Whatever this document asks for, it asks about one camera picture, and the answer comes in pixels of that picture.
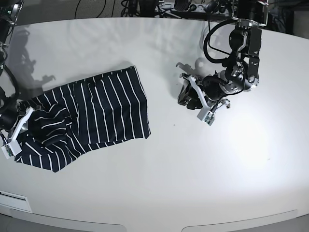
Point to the white label plate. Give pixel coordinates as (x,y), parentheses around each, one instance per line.
(14,201)

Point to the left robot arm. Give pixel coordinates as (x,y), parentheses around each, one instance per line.
(240,72)

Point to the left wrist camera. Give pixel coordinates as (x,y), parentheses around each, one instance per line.
(206,116)

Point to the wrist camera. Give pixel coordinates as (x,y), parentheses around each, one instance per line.
(206,116)
(11,149)

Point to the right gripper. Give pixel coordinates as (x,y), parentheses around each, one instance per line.
(8,119)

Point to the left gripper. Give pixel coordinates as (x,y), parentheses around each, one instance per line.
(197,91)

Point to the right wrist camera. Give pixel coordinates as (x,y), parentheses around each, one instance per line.
(11,149)

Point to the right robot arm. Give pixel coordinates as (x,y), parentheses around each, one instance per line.
(9,13)

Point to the white power strip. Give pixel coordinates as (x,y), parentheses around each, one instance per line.
(193,9)

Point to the navy white-striped T-shirt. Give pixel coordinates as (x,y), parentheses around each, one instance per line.
(82,116)

